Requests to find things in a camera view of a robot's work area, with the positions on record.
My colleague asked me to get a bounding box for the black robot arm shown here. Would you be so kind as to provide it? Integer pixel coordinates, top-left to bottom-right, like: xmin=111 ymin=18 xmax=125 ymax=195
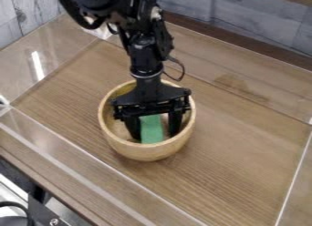
xmin=58 ymin=0 xmax=191 ymax=139

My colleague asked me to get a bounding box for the clear acrylic corner bracket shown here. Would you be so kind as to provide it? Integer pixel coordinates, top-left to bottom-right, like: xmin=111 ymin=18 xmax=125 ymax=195
xmin=82 ymin=23 xmax=112 ymax=40

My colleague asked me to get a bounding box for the black cable lower left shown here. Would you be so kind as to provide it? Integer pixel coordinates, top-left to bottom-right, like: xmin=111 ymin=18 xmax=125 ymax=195
xmin=0 ymin=200 xmax=34 ymax=226

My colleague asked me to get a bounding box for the black metal table frame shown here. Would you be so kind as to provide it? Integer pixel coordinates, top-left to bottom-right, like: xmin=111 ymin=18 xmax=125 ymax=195
xmin=0 ymin=158 xmax=90 ymax=226

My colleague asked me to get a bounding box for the round wooden bowl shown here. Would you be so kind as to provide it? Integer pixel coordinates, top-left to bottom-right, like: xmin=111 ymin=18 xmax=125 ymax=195
xmin=97 ymin=80 xmax=196 ymax=161

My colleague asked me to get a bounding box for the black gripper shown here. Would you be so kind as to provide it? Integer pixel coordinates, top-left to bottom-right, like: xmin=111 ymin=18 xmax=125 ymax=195
xmin=109 ymin=69 xmax=192 ymax=142

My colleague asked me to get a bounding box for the green rectangular block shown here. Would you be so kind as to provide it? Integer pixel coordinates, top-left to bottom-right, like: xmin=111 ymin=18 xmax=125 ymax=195
xmin=140 ymin=115 xmax=163 ymax=144

